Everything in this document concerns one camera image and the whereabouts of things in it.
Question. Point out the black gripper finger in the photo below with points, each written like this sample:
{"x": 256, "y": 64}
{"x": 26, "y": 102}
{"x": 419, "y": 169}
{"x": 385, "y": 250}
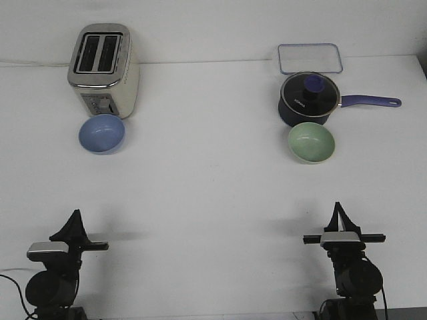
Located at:
{"x": 339, "y": 216}
{"x": 74, "y": 226}

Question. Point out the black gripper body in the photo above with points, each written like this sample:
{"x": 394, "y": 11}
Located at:
{"x": 79, "y": 244}
{"x": 343, "y": 243}

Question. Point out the green bowl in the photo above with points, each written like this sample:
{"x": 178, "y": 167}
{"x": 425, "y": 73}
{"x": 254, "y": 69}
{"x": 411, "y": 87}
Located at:
{"x": 311, "y": 142}

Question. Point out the blue bowl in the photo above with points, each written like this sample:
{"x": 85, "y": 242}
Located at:
{"x": 102, "y": 134}

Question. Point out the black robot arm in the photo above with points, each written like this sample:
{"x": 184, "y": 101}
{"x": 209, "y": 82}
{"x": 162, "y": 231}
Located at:
{"x": 357, "y": 279}
{"x": 53, "y": 291}

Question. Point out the dark blue saucepan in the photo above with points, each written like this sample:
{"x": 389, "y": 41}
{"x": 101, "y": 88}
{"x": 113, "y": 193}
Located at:
{"x": 292, "y": 118}

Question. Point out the glass pot lid blue knob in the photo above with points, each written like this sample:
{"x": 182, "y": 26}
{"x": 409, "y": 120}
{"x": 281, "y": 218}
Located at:
{"x": 310, "y": 94}

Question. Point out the silver cream two-slot toaster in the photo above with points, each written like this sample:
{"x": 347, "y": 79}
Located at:
{"x": 103, "y": 71}

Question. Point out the clear rectangular container lid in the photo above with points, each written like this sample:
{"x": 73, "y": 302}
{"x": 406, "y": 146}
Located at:
{"x": 317, "y": 57}

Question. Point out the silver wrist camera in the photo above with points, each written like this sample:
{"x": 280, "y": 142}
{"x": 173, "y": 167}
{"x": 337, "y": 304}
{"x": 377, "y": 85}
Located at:
{"x": 47, "y": 251}
{"x": 334, "y": 237}

